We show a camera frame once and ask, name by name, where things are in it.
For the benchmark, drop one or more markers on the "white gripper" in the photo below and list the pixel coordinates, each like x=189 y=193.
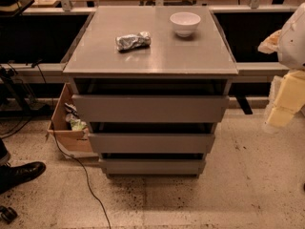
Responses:
x=293 y=42

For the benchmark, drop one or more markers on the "grey bottom drawer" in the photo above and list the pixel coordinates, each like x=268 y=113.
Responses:
x=152 y=166

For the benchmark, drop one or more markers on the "grey drawer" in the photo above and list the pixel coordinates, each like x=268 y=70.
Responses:
x=152 y=166
x=151 y=143
x=150 y=109

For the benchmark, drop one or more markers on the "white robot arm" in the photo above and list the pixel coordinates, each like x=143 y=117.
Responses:
x=291 y=48

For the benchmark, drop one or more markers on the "grey drawer cabinet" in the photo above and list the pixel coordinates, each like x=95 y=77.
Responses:
x=200 y=65

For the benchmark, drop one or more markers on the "grey middle drawer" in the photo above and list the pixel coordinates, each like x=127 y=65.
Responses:
x=151 y=143

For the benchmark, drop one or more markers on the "grey top drawer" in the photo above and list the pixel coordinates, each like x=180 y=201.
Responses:
x=150 y=109

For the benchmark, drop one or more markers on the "white ceramic bowl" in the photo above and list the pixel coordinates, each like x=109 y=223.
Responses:
x=185 y=23

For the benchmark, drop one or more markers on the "crumpled silver foil bag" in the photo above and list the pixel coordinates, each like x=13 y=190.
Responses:
x=133 y=41

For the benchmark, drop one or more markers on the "crumpled wrappers in box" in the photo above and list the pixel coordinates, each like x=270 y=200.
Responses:
x=73 y=118

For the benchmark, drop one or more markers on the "brown cardboard box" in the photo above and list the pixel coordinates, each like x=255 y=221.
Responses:
x=73 y=143

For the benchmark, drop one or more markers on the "black tripod stand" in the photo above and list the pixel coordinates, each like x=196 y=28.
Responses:
x=22 y=93

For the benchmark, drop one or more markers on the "black leather shoe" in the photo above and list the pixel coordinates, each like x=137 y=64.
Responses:
x=11 y=177

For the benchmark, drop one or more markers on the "small black floor object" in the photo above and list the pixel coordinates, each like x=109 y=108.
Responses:
x=8 y=214

